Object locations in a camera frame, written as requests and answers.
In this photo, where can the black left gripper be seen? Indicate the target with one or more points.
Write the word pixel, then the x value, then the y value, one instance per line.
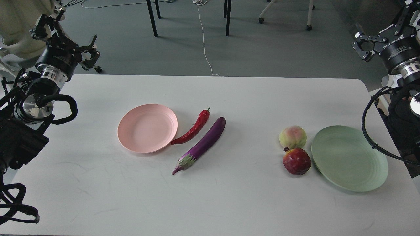
pixel 62 55

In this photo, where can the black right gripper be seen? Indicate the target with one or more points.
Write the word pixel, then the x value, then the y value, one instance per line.
pixel 399 52

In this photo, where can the green pink peach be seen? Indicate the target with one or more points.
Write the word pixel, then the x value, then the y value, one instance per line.
pixel 293 137

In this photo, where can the red chili pepper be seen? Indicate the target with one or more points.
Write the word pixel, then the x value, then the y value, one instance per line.
pixel 198 125

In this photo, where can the red pomegranate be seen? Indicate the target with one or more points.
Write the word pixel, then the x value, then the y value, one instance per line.
pixel 296 161

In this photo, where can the purple eggplant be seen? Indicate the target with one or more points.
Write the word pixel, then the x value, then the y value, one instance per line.
pixel 203 145

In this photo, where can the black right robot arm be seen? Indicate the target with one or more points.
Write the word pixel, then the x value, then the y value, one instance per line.
pixel 402 120

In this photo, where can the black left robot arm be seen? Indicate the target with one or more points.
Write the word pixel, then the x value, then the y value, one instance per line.
pixel 33 100

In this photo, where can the cream office chair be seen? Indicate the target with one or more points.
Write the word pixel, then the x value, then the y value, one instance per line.
pixel 18 17

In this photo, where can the white chair base with casters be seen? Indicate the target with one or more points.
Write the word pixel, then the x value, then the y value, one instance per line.
pixel 294 17

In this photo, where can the black table legs left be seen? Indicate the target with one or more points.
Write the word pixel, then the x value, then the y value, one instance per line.
pixel 152 16

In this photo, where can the black table legs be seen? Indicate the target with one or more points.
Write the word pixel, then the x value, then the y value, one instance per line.
pixel 227 15
pixel 152 16

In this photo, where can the pink plastic plate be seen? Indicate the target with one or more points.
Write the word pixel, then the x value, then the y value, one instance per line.
pixel 147 128

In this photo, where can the green plastic plate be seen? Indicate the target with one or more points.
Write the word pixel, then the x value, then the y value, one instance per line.
pixel 345 158

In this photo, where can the black table legs right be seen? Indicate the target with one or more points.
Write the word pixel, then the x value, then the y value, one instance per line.
pixel 227 15

